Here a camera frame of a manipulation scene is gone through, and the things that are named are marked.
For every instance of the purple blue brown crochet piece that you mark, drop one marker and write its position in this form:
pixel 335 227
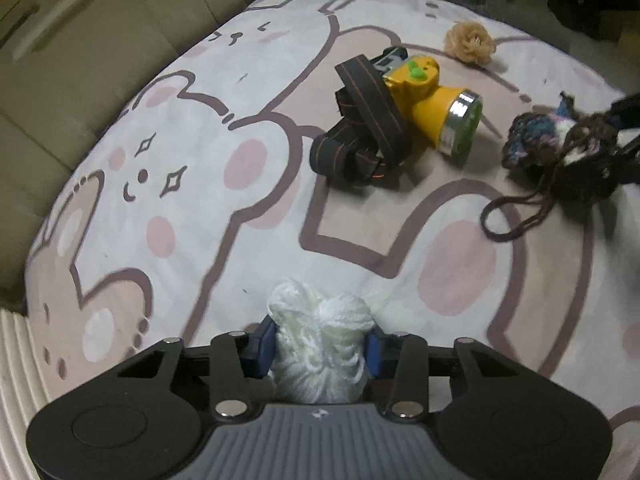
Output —
pixel 569 156

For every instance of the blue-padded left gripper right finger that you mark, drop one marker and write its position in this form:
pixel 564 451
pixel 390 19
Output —
pixel 398 369

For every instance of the white yarn ball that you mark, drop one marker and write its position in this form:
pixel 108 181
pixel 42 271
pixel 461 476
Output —
pixel 319 344

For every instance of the yellow headlamp with black strap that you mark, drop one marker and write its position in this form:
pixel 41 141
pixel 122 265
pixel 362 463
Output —
pixel 381 103

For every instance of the cartoon bear bed sheet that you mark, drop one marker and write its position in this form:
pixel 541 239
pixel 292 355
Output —
pixel 200 198

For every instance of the beige fabric flower hair clip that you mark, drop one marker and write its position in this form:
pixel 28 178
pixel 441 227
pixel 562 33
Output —
pixel 470 43

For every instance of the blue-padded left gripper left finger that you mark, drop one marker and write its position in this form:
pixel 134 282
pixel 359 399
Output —
pixel 239 366

